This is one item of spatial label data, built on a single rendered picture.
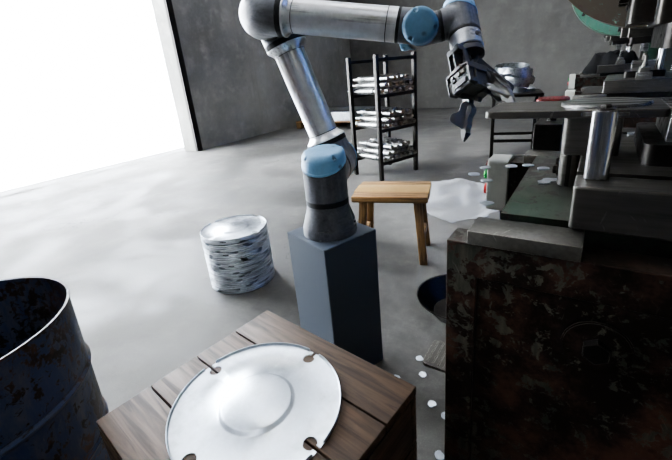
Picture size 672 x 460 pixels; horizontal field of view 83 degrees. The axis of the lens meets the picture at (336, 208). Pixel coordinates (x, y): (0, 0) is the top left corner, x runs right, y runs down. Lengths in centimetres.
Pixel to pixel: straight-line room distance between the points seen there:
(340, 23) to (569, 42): 658
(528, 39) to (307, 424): 713
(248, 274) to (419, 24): 120
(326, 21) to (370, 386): 76
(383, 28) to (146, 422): 88
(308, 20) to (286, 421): 81
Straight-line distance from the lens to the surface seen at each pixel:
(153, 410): 81
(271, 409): 72
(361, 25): 93
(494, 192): 105
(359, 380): 74
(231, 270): 168
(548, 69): 742
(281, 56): 111
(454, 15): 106
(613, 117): 59
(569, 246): 56
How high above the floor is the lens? 87
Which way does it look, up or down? 20 degrees down
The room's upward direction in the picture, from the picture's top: 5 degrees counter-clockwise
